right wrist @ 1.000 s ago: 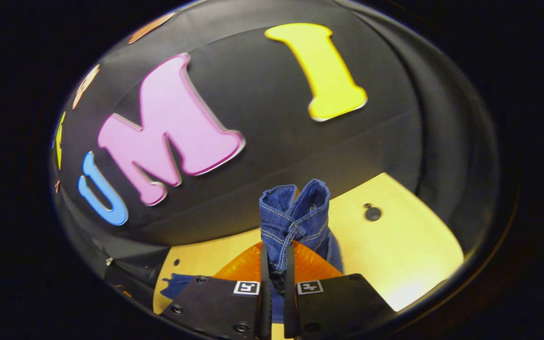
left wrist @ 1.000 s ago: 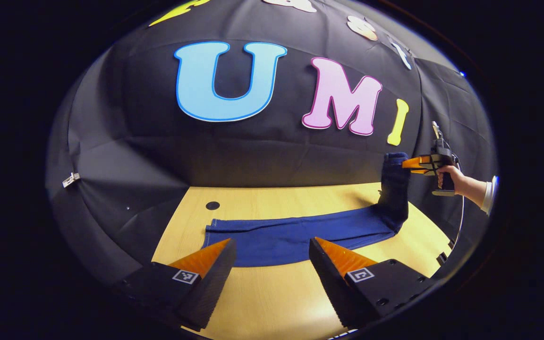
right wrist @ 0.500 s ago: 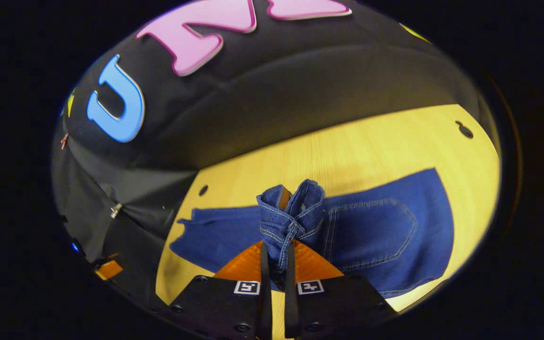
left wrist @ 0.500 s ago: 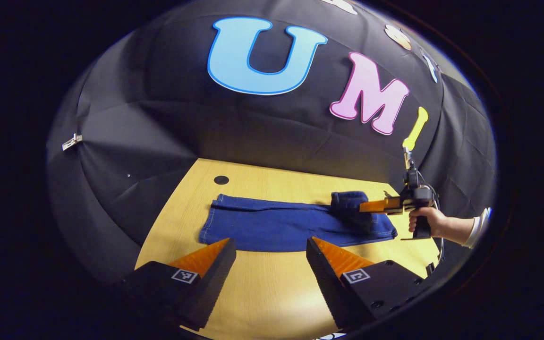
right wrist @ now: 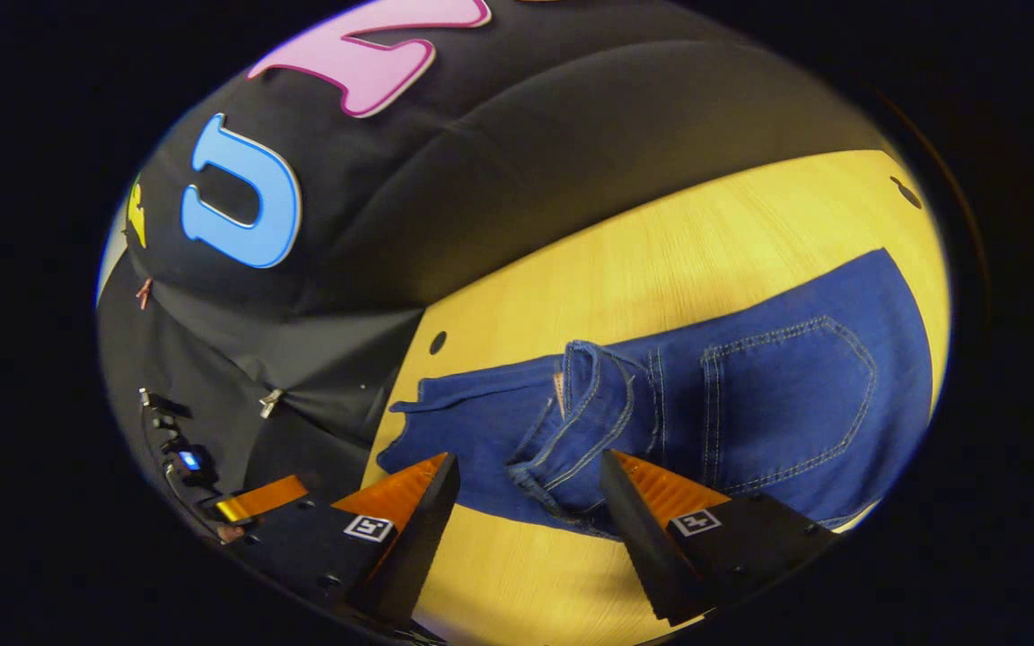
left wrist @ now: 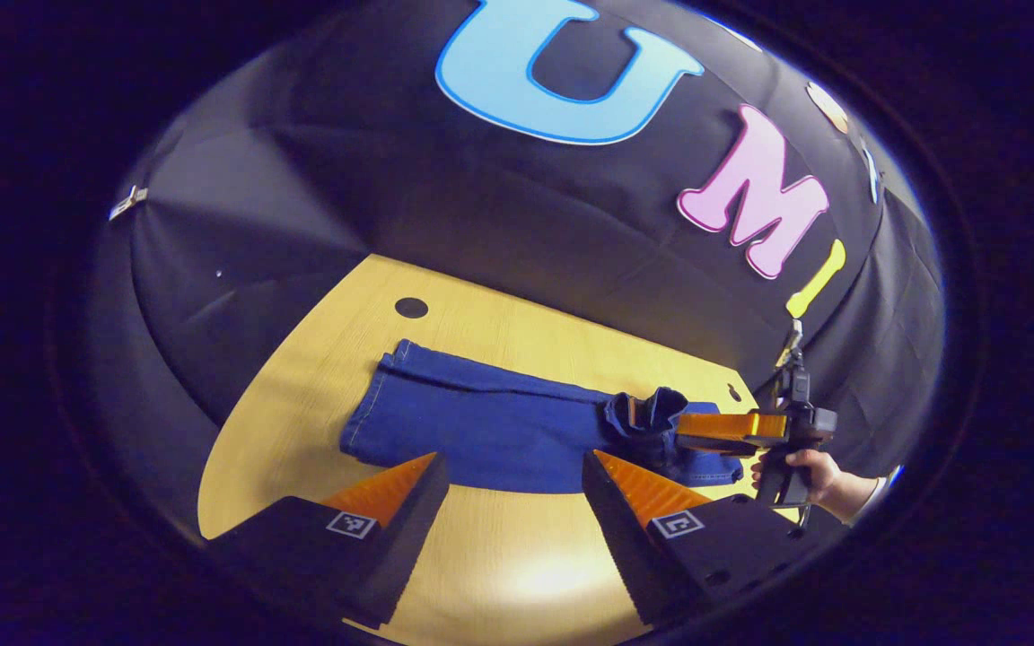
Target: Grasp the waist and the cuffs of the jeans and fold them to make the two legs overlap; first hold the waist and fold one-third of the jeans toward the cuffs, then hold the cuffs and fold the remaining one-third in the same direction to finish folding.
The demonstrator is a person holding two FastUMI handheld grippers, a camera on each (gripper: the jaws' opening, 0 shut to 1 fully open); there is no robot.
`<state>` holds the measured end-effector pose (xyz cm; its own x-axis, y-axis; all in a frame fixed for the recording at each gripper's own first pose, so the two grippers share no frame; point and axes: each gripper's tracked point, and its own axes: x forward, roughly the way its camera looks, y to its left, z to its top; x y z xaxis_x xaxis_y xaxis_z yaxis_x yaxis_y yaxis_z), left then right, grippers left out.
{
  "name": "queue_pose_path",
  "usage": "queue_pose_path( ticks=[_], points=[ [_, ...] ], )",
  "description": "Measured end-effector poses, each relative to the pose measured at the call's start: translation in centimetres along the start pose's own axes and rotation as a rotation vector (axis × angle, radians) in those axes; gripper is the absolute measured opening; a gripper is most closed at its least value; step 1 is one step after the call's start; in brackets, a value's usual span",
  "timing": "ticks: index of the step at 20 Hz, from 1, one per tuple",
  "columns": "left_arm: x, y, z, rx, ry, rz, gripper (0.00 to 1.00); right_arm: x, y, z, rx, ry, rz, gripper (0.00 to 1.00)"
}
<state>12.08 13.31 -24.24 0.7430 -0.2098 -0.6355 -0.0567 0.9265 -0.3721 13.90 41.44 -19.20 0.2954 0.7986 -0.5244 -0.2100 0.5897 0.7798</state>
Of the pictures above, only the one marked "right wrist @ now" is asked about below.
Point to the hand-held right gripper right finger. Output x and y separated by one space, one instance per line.
638 538

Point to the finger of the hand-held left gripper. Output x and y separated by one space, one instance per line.
261 498

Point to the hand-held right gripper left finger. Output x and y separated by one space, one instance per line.
418 538

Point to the blue denim jeans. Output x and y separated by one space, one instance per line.
777 395

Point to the white clip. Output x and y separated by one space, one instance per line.
271 402

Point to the orange clip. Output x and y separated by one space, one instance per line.
144 292

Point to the black backdrop cloth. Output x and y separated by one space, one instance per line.
481 179

